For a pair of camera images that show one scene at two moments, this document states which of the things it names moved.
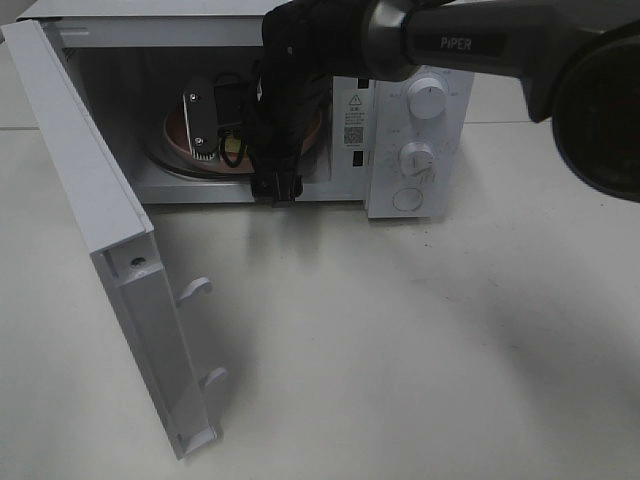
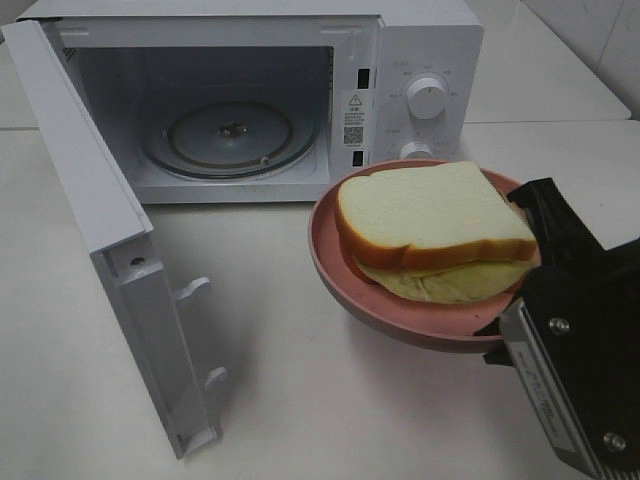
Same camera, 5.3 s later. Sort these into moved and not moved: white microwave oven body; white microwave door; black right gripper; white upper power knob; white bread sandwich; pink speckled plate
Moved: pink speckled plate; black right gripper; white bread sandwich
Not moved: white microwave oven body; white upper power knob; white microwave door
